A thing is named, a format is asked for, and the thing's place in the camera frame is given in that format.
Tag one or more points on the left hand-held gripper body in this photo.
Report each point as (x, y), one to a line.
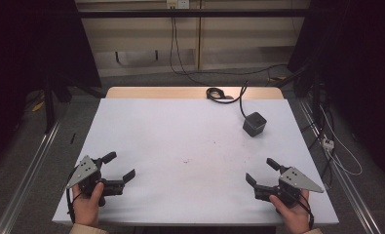
(84, 170)

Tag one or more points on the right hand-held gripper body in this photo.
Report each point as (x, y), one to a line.
(287, 185)

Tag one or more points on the person's right hand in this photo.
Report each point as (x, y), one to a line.
(292, 214)

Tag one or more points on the person's left hand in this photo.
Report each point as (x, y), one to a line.
(87, 208)

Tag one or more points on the black cube power adapter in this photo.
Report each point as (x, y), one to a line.
(254, 124)

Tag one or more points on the person's right beige sleeve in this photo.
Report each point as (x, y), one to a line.
(315, 231)

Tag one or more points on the person's beige sleeve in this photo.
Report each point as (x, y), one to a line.
(315, 231)
(86, 229)

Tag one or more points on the white power strip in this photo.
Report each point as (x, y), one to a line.
(327, 144)

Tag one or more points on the person's left beige sleeve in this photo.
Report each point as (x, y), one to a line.
(86, 229)

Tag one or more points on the white table cover sheet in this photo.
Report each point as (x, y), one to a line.
(193, 156)

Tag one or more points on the black metal stand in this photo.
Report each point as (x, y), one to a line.
(49, 107)

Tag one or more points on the yellow floor tape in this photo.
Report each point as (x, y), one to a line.
(38, 106)

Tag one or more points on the black curtain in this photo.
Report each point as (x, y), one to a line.
(359, 65)
(34, 42)

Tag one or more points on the black horizontal bar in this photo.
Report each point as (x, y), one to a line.
(193, 13)

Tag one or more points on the aluminium floor rail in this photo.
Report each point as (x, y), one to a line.
(27, 175)
(346, 182)

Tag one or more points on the white wall socket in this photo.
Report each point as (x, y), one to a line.
(177, 3)

